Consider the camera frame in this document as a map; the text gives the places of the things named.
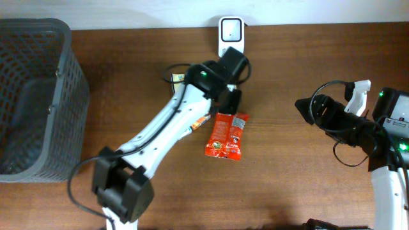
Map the white barcode scanner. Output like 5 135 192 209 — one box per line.
218 16 245 58

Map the red snack bag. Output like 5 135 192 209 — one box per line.
204 112 250 160

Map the small orange packet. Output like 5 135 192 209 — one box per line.
190 114 211 131

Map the beige wet wipes pack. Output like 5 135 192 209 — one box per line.
171 73 237 94

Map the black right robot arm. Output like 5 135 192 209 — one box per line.
295 80 408 229

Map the grey plastic mesh basket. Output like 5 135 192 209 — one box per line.
1 19 90 183

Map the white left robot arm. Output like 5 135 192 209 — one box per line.
91 47 251 229

